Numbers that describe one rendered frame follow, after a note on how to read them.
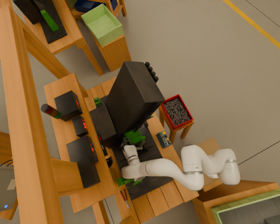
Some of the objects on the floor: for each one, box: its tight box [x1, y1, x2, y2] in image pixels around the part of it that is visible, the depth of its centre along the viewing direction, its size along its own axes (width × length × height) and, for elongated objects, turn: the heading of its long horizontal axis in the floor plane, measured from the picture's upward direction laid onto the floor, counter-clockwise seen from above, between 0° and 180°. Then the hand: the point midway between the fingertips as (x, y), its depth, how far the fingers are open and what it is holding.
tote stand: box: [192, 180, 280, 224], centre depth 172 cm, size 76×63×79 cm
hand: (126, 142), depth 132 cm, fingers closed on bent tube, 3 cm apart
